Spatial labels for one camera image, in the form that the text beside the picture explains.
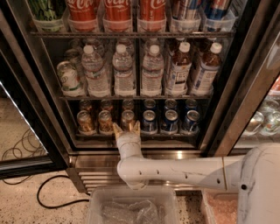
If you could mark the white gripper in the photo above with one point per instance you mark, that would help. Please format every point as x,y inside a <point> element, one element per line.
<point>127,139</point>

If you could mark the orange can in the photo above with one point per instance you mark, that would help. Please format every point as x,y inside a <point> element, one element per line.
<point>105,123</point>
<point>128,104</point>
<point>107,105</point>
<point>86,105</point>
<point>128,120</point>
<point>86,124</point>

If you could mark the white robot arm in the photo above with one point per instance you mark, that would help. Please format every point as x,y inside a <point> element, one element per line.
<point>255,176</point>

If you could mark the blue can front left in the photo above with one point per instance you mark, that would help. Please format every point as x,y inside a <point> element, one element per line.
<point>149,124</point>

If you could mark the blue can back left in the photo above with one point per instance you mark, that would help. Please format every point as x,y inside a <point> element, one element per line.
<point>149,104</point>

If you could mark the blue can front middle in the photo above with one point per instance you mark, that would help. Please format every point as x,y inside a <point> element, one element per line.
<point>169,124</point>

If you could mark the blue can back middle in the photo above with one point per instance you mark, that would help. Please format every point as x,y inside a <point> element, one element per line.
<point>170,104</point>

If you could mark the steel fridge base grille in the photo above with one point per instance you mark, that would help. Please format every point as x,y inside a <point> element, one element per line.
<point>89,171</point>

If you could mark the blue can front right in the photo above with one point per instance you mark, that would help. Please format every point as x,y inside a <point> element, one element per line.
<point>190,124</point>

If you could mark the blue can back right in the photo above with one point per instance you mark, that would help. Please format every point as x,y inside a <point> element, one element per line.
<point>190,104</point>

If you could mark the green white can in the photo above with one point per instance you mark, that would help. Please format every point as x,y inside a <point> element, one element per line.
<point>71,84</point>

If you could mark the open glass fridge door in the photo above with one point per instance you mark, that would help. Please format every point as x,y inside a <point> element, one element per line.
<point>26,147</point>

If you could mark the red cola can middle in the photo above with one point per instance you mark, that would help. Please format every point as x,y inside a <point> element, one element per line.
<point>117,16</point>

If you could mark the red cola can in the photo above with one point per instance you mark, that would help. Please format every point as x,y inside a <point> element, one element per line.
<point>151,15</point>
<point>82,15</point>
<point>117,16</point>

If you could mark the red cola can right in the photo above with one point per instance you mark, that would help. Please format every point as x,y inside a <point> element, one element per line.
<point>151,15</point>

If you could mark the red cola can left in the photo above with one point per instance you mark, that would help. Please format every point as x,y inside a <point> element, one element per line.
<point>82,15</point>

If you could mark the blue silver can left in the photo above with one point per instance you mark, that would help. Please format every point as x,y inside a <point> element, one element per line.
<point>184,15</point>

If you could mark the blue silver can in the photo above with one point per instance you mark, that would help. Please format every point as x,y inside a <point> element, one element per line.
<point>216,16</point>
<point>184,15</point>

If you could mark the green can top shelf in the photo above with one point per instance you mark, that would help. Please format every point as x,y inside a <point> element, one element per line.
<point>47,15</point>

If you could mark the blue silver can right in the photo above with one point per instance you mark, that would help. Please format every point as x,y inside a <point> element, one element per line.
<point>216,16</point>

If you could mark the water bottle front left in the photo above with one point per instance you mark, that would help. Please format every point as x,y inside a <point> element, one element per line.
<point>96,73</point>

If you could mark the water bottle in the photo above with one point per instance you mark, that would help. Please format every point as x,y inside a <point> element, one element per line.
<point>152,72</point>
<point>123,72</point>
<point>96,73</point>

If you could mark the water bottle front right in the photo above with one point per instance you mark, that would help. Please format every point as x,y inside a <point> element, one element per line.
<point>152,72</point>

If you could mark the water bottle front middle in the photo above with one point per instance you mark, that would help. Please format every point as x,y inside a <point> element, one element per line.
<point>123,72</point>

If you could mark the tea bottle front left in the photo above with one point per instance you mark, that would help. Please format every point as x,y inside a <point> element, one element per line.
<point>179,70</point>

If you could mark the tea bottle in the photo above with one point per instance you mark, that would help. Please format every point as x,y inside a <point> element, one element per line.
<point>179,70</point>
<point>203,75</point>

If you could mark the clear plastic bin left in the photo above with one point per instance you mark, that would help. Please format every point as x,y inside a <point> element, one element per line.
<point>121,205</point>

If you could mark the clear plastic bin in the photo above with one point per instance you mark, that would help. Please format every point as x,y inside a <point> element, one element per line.
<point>219,207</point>
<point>121,205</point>

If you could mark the tea bottle front right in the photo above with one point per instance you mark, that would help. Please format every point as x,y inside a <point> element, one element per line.
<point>203,75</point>

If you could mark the clear plastic bin right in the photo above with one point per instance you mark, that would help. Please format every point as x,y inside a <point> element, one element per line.
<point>219,207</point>

